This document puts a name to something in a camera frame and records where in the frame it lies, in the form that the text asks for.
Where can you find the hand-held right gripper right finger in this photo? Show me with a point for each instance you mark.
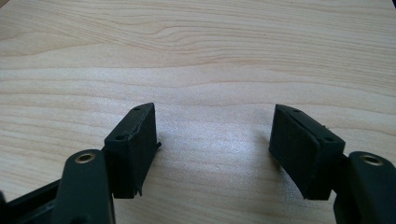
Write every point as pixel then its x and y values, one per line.
pixel 305 155

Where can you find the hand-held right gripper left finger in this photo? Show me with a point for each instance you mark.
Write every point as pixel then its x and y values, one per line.
pixel 130 155

